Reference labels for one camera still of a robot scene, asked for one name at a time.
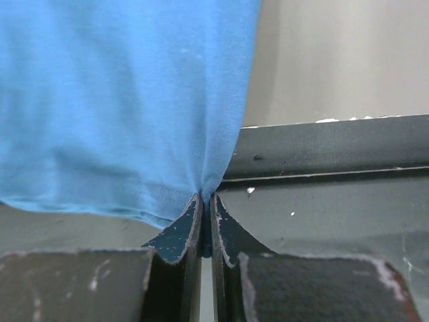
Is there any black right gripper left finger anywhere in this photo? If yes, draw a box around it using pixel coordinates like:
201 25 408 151
1 195 203 321

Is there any blue t shirt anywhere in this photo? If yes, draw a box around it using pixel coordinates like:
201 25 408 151
0 0 263 232

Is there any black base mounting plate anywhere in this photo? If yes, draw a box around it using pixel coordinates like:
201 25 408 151
218 115 428 321

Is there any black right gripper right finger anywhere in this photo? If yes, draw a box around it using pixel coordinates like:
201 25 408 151
210 194 420 321

